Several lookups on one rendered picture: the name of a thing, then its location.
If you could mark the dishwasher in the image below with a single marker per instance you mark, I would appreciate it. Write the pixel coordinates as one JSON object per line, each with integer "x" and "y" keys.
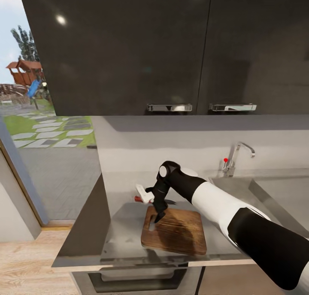
{"x": 151, "y": 281}

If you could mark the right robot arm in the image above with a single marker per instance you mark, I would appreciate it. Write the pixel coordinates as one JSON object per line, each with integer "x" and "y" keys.
{"x": 282, "y": 254}

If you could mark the cutting board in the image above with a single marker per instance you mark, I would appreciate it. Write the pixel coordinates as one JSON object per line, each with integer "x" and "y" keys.
{"x": 180, "y": 230}

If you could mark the cabinet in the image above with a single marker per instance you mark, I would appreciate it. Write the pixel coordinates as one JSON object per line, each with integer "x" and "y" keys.
{"x": 173, "y": 57}

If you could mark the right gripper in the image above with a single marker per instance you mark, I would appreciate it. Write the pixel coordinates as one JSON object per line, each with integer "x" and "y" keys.
{"x": 158, "y": 201}

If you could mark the fixed window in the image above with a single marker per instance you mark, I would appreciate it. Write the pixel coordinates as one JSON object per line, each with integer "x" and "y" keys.
{"x": 54, "y": 159}

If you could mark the drop in sink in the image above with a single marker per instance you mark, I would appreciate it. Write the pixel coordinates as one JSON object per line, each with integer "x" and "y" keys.
{"x": 284, "y": 199}

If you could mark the parer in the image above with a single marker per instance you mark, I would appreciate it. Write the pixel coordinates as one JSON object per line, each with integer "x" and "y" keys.
{"x": 140, "y": 199}

